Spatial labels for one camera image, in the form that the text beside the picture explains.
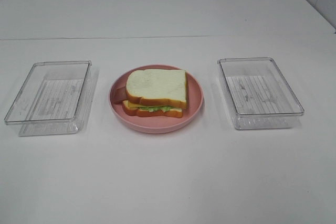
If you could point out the white bread slice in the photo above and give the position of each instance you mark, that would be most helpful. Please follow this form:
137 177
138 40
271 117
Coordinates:
158 87

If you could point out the bread slice with orange crust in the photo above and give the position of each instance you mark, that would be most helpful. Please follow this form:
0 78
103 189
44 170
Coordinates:
174 112

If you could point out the green lettuce leaf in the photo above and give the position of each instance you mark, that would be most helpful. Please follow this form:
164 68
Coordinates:
155 108

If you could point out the yellow cheese slice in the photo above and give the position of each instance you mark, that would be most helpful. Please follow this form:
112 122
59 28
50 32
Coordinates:
133 105

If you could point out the bacon strip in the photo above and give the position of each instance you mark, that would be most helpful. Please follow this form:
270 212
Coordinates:
120 95

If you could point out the clear right plastic tray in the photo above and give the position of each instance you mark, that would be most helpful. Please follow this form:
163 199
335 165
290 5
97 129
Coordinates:
257 94

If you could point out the clear plastic tray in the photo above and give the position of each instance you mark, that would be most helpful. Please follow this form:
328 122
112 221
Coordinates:
54 99
257 94

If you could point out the clear left plastic tray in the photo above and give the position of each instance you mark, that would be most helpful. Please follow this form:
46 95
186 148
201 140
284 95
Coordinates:
54 99

